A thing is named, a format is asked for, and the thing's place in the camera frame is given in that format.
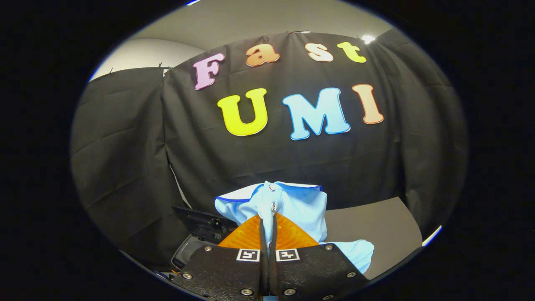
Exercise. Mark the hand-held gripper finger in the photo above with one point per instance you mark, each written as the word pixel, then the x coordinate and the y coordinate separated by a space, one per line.
pixel 263 267
pixel 273 267

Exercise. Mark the light blue shirt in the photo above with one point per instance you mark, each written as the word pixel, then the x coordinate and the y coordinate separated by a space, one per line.
pixel 301 209

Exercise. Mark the beige cabinet with dark top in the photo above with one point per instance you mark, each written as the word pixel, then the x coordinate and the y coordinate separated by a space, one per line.
pixel 372 230

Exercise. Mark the black backdrop cloth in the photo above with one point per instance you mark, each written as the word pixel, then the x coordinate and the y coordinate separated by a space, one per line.
pixel 125 146

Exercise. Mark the small ceiling light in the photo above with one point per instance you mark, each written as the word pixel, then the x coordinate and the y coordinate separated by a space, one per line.
pixel 368 39

